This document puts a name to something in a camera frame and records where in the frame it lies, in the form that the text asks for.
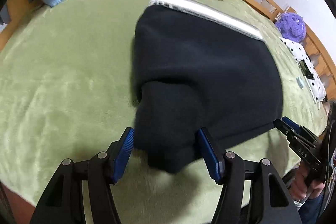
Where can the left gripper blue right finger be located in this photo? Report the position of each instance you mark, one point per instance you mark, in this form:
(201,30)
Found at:
(269,199)

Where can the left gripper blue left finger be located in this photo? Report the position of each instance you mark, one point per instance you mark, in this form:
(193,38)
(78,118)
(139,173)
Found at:
(62,199)

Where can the black sweatpants with white stripe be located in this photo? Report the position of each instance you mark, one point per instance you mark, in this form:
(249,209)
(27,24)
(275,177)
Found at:
(194,67)

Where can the right hand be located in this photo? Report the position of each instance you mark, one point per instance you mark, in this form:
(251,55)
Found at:
(298,189)

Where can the white black dotted cloth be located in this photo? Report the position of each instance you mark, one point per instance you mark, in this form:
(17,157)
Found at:
(315,86)

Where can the small light blue device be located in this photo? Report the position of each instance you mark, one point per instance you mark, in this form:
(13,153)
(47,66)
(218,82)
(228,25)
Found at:
(300,82)

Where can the dark phone on cloth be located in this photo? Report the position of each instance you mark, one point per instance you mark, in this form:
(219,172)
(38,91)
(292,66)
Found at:
(305,70)

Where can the purple plush toy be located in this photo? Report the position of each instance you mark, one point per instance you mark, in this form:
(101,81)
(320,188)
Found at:
(291,26)

